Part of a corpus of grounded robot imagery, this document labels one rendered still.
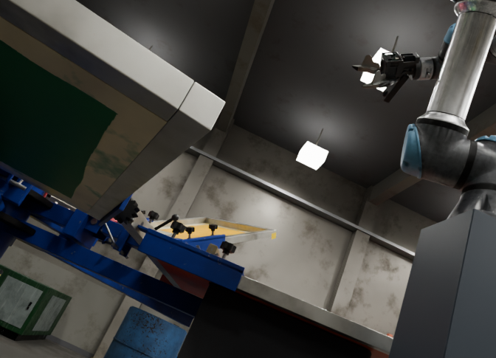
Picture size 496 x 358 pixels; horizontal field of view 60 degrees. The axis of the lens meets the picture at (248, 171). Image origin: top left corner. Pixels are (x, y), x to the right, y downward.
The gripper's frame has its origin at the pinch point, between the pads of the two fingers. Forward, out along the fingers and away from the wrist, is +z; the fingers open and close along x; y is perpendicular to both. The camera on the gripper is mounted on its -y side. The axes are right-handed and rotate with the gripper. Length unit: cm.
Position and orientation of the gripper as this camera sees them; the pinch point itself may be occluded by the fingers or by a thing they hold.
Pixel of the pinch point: (356, 77)
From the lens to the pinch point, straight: 154.1
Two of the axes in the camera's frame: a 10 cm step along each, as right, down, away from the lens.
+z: -10.0, 0.5, 0.1
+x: 0.3, 6.3, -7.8
